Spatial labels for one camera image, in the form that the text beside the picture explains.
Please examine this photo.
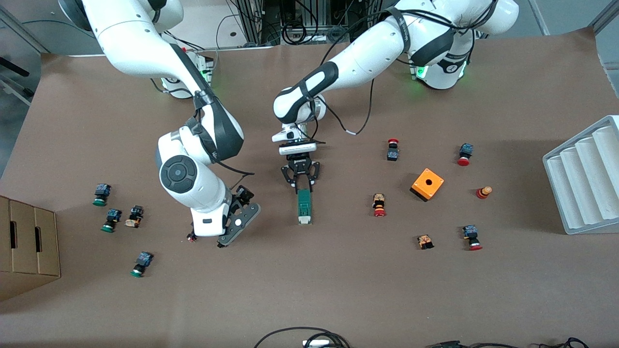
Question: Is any green load switch white handle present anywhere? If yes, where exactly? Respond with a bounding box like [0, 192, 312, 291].
[297, 189, 313, 226]

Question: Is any white ridged tray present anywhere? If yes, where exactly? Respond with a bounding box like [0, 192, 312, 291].
[543, 115, 619, 235]

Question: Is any green push button switch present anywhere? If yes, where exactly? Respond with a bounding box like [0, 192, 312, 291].
[130, 251, 154, 278]
[101, 209, 122, 233]
[93, 184, 112, 207]

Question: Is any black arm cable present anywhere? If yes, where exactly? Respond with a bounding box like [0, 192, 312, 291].
[192, 104, 255, 177]
[304, 77, 376, 145]

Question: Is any black orange switch block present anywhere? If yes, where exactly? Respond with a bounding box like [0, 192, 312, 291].
[124, 205, 145, 229]

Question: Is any black bar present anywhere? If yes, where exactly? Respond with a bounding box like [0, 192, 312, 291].
[0, 57, 29, 78]

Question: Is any white mounting plate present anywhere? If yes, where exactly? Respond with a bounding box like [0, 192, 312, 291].
[167, 0, 276, 50]

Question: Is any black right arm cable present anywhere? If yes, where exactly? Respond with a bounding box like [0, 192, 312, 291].
[192, 104, 255, 177]

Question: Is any black cable with connector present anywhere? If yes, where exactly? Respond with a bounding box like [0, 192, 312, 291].
[426, 337, 590, 348]

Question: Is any orange button enclosure box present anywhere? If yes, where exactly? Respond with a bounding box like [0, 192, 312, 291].
[410, 168, 445, 203]

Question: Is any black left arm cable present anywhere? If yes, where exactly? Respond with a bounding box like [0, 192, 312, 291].
[304, 77, 376, 145]

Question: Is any aluminium frame rack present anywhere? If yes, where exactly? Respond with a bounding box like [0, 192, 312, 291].
[235, 0, 392, 46]

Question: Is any black looped cable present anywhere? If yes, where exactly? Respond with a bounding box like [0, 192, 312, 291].
[254, 327, 351, 348]

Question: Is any coiled black cable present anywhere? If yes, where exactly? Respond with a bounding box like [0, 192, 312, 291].
[282, 22, 310, 45]

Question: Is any cardboard box with slots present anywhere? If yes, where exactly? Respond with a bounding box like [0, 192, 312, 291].
[0, 196, 61, 303]

